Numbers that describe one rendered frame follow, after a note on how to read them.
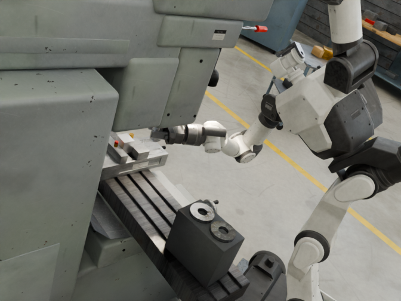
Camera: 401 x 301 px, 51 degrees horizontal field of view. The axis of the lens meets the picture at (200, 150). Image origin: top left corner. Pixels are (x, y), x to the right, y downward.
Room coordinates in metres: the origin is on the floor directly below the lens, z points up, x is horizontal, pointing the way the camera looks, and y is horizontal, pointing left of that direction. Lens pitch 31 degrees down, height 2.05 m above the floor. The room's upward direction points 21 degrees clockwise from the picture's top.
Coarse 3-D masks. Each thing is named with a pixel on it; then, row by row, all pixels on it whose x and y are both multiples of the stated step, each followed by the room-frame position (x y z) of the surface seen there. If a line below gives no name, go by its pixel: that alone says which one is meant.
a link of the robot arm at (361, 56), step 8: (360, 40) 1.32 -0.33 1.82; (336, 48) 1.32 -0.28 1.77; (344, 48) 1.30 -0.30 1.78; (352, 48) 1.34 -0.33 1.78; (360, 48) 1.36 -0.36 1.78; (368, 48) 1.37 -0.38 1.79; (336, 56) 1.34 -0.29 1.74; (344, 56) 1.32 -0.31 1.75; (352, 56) 1.32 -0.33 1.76; (360, 56) 1.33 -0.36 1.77; (368, 56) 1.35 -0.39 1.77; (352, 64) 1.30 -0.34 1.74; (360, 64) 1.32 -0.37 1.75; (368, 64) 1.35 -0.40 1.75; (360, 72) 1.33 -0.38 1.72
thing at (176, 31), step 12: (168, 24) 1.15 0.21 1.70; (180, 24) 1.18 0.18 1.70; (192, 24) 1.22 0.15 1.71; (204, 24) 1.26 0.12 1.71; (216, 24) 1.29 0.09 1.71; (228, 24) 1.33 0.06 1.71; (240, 24) 1.38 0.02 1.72; (168, 36) 1.16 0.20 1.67; (180, 36) 1.19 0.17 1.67; (192, 36) 1.23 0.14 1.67; (204, 36) 1.27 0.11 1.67; (216, 36) 1.31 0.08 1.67; (228, 36) 1.35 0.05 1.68
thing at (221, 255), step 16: (192, 208) 1.13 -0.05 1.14; (208, 208) 1.16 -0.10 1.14; (176, 224) 1.11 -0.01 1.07; (192, 224) 1.08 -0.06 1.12; (208, 224) 1.10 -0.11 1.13; (224, 224) 1.11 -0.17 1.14; (176, 240) 1.09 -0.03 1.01; (192, 240) 1.06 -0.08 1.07; (208, 240) 1.03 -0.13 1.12; (224, 240) 1.04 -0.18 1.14; (240, 240) 1.08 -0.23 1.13; (176, 256) 1.08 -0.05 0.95; (192, 256) 1.05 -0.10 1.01; (208, 256) 1.02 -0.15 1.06; (224, 256) 1.02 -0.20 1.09; (192, 272) 1.04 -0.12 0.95; (208, 272) 1.01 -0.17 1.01; (224, 272) 1.08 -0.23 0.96
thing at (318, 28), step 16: (320, 0) 9.75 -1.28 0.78; (368, 0) 9.12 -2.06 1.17; (384, 0) 8.93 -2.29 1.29; (400, 0) 8.75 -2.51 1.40; (304, 16) 9.88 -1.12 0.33; (320, 16) 9.65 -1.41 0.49; (384, 16) 8.83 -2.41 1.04; (400, 16) 8.64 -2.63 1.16; (304, 32) 9.77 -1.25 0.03; (320, 32) 9.51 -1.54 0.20; (368, 32) 8.92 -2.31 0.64; (400, 32) 8.55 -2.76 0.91; (384, 48) 8.63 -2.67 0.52; (400, 48) 8.48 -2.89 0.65; (384, 64) 8.52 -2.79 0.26
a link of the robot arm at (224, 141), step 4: (204, 124) 1.50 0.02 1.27; (208, 124) 1.49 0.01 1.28; (212, 124) 1.49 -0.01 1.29; (216, 124) 1.50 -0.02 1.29; (220, 124) 1.53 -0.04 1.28; (220, 140) 1.54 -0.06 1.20; (224, 140) 1.54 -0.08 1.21; (228, 140) 1.54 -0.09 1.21; (224, 144) 1.53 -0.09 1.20; (228, 144) 1.54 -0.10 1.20; (224, 148) 1.53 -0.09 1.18
